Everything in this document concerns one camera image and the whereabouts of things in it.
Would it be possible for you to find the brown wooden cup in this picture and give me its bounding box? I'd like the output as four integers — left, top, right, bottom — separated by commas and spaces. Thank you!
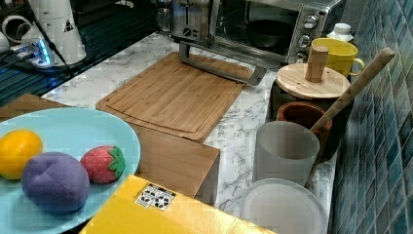
277, 101, 332, 154

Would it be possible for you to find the round wooden lid with knob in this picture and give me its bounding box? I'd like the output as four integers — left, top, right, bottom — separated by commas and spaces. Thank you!
277, 46, 350, 99

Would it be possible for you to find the translucent round lid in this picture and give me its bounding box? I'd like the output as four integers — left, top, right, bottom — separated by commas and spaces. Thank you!
241, 178, 327, 234

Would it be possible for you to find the red plush strawberry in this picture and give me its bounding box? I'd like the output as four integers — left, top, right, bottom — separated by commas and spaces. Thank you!
80, 145, 126, 184

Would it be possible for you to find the silver toaster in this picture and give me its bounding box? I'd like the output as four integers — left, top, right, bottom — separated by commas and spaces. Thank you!
171, 0, 212, 42

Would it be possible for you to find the purple plush plum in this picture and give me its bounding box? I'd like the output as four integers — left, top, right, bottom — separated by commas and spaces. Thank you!
21, 152, 90, 215

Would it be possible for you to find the black cable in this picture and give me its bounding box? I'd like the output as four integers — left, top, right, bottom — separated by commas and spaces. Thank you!
24, 0, 74, 78

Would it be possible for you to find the black pan inside oven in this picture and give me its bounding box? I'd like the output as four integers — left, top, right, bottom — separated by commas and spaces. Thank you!
246, 19, 293, 49

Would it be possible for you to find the light blue plate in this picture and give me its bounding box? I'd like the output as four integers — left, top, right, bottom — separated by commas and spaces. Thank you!
0, 107, 140, 234

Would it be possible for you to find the frosted translucent cup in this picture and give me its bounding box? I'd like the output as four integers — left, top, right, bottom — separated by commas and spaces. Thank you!
252, 121, 319, 185

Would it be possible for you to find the white bottle with cap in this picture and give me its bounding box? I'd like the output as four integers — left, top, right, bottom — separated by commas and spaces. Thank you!
326, 22, 354, 42

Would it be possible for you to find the wooden block stand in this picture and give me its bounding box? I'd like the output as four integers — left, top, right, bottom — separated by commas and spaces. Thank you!
1, 95, 220, 204

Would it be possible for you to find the bamboo cutting board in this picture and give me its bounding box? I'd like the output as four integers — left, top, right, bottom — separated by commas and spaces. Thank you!
95, 52, 244, 142

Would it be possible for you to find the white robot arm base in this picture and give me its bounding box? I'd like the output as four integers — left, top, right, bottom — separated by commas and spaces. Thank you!
21, 0, 87, 68

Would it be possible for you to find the silver toaster oven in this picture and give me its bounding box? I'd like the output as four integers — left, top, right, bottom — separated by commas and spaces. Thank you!
210, 0, 347, 66

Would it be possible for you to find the yellow box with label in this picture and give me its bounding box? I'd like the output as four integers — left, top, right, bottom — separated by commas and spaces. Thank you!
80, 175, 276, 234

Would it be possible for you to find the yellow mug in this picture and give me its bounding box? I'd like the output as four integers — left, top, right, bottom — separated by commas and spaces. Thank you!
312, 38, 365, 77

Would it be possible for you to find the orange toy fruit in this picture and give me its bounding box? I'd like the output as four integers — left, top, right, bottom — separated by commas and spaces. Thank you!
0, 130, 43, 180

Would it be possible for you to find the white round ring object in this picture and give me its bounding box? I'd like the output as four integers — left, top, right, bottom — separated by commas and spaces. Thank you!
1, 15, 32, 45

